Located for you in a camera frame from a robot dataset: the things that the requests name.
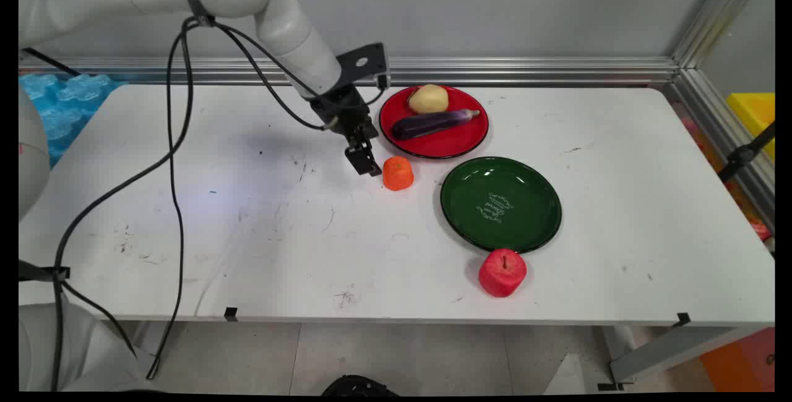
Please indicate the black tape marker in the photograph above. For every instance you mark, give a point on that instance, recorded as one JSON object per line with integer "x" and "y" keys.
{"x": 682, "y": 318}
{"x": 230, "y": 313}

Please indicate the black round object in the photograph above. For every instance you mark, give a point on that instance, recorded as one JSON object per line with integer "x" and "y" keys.
{"x": 359, "y": 386}

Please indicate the grey table leg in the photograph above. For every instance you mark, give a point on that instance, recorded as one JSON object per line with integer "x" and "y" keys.
{"x": 668, "y": 352}

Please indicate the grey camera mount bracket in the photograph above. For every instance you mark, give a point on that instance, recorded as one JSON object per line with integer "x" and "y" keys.
{"x": 362, "y": 62}

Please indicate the yellow plastic box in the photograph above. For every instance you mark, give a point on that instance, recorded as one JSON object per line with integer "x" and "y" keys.
{"x": 755, "y": 117}

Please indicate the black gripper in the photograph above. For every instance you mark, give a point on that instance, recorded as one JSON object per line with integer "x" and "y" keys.
{"x": 344, "y": 109}

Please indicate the red plate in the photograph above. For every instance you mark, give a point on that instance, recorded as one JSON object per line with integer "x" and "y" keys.
{"x": 445, "y": 140}

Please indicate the long aluminium frame rail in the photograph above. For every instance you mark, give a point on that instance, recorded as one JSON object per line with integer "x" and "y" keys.
{"x": 526, "y": 71}

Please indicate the blue bubble wrap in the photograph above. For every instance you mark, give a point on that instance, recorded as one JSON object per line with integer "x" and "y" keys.
{"x": 62, "y": 105}

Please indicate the black stand pole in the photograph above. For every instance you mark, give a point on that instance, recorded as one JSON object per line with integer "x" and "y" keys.
{"x": 742, "y": 154}

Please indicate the dark green plate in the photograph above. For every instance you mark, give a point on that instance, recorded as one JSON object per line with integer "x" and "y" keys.
{"x": 501, "y": 204}

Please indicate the angled aluminium frame rail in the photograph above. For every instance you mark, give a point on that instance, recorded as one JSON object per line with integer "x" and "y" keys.
{"x": 718, "y": 25}

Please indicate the red apple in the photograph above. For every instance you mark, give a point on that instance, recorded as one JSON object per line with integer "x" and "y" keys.
{"x": 502, "y": 273}

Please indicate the orange box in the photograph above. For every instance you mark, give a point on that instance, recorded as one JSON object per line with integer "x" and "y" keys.
{"x": 742, "y": 365}

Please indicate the yellow potato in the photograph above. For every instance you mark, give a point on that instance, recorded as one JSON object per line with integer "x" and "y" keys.
{"x": 428, "y": 99}

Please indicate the purple eggplant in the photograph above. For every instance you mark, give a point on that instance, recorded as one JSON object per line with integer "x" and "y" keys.
{"x": 433, "y": 124}

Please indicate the orange carrot piece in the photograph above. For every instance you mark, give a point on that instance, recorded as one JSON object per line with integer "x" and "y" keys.
{"x": 398, "y": 173}

